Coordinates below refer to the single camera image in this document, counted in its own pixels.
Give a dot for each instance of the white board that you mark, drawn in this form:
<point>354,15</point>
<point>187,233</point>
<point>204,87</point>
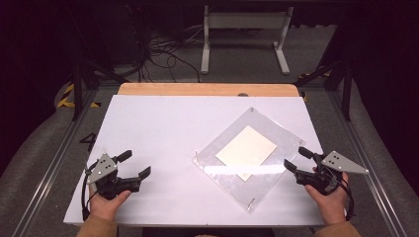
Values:
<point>158,131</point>

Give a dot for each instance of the wooden table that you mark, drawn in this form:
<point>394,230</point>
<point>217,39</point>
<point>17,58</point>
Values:
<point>184,89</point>

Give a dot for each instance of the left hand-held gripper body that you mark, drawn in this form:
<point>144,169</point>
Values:
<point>102,169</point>

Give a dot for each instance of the person's left hand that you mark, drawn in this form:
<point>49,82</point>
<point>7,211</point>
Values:
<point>107,207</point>

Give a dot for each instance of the cream card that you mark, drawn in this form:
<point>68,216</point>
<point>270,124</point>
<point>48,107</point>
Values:
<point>247,146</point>

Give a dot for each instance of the white metal stand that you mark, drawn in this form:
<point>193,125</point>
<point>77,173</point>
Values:
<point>245,20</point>

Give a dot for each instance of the clear acrylic frame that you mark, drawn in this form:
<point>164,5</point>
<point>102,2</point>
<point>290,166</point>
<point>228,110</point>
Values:
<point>263,184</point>

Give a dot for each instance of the person's right hand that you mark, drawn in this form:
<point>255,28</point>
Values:
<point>329,207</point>

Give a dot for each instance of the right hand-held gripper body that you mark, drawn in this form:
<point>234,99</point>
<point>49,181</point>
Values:
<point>342,163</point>

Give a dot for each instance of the black tripod stand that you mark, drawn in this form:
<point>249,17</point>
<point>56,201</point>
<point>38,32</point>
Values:
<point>346,85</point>
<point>78,89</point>

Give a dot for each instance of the yellow black floor tape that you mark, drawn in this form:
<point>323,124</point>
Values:
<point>311,75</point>
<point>67,98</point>

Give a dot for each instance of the aluminium rail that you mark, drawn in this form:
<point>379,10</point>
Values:
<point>369,164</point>
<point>52,168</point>

